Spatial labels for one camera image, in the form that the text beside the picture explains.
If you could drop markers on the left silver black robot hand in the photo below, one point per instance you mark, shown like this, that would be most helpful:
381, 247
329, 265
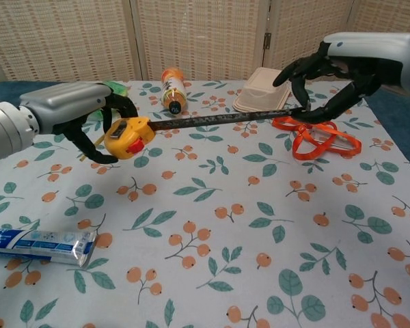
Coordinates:
68, 102

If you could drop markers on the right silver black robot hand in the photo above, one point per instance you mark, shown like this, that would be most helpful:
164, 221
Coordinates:
369, 48

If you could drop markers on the yellow tape measure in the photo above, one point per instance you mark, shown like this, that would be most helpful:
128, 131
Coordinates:
126, 140

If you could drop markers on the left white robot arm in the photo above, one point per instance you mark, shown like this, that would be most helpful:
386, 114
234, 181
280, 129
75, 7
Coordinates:
5, 133

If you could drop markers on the woven folding screen panel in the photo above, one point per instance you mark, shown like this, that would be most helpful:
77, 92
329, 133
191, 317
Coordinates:
300, 24
389, 15
54, 37
201, 34

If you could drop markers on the green snack packet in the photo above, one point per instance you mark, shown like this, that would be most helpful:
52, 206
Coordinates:
118, 89

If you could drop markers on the metal screen hinge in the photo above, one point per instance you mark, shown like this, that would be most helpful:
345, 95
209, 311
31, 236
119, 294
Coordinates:
267, 40

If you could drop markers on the orange drink bottle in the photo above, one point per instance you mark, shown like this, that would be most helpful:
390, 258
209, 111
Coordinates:
172, 90

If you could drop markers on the beige takeaway food box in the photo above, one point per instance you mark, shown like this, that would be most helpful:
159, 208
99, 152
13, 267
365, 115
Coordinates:
259, 92

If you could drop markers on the blue white toothpaste tube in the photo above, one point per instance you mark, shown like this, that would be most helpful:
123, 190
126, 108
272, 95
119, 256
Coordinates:
37, 244

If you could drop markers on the floral tablecloth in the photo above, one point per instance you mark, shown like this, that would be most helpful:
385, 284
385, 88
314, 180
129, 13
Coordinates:
205, 222

